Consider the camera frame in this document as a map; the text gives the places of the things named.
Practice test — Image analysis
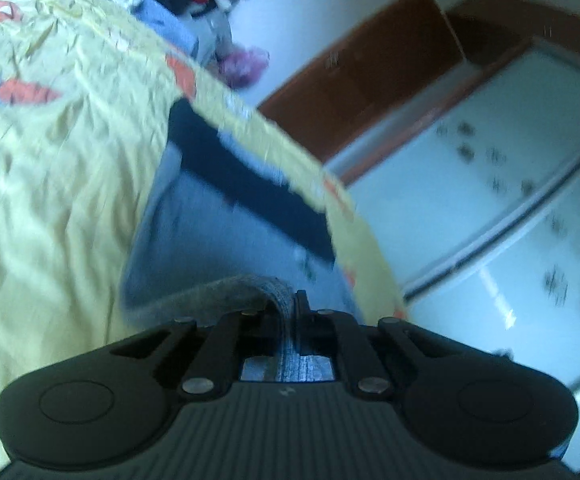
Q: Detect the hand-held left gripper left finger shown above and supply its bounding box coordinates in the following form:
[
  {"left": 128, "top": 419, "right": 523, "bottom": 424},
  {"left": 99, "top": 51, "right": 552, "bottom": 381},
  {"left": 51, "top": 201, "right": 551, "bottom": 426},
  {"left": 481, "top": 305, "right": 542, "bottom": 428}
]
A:
[{"left": 112, "top": 310, "right": 271, "bottom": 400}]

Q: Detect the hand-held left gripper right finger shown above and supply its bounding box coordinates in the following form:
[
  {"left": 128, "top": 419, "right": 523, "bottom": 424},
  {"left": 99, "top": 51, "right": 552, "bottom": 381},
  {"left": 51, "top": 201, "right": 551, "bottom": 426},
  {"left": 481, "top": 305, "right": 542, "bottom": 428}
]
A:
[{"left": 295, "top": 291, "right": 451, "bottom": 401}]

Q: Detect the grey sweater with navy sleeves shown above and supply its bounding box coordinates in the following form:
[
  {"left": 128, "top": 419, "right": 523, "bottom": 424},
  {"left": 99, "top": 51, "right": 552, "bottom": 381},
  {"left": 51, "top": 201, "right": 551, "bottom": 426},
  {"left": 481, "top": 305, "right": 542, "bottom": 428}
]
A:
[{"left": 120, "top": 97, "right": 365, "bottom": 383}]

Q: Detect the yellow carrot print bed sheet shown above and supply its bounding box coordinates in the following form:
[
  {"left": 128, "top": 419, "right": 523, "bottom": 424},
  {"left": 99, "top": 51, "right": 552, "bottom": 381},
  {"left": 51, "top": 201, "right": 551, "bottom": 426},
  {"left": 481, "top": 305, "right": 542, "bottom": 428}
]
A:
[{"left": 0, "top": 0, "right": 408, "bottom": 480}]

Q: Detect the pink plastic bag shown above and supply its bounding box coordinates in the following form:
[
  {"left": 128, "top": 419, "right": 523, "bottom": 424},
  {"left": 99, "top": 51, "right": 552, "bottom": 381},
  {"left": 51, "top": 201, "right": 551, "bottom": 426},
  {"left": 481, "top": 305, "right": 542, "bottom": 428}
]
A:
[{"left": 217, "top": 45, "right": 271, "bottom": 89}]

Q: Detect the brown wooden door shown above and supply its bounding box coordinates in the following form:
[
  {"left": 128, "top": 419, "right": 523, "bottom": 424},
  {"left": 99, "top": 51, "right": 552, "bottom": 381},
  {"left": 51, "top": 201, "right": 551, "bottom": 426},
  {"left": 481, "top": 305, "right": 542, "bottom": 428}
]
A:
[{"left": 257, "top": 0, "right": 467, "bottom": 165}]

